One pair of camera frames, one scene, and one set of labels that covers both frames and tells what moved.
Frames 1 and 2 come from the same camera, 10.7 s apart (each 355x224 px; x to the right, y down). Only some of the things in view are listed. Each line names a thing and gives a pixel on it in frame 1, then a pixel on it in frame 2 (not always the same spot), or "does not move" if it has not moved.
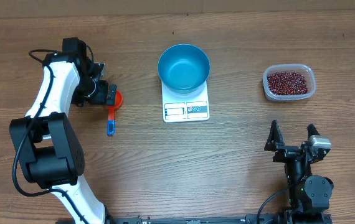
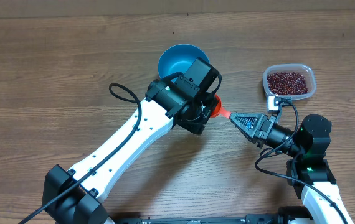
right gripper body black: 295,170 -> 266,128
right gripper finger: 311,130 -> 259,141
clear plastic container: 288,81 does not move
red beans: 287,83 does not move
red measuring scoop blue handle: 111,122 -> 219,109
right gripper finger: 275,137 -> 247,122
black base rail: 299,219 does not move
